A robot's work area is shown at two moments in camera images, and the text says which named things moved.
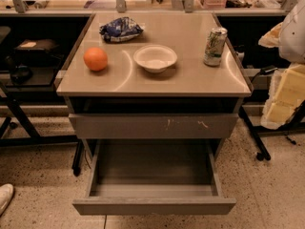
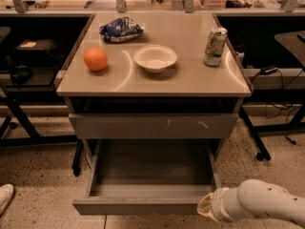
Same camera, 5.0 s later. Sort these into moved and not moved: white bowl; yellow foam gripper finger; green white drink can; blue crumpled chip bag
Moved: yellow foam gripper finger
Not moved: green white drink can; white bowl; blue crumpled chip bag
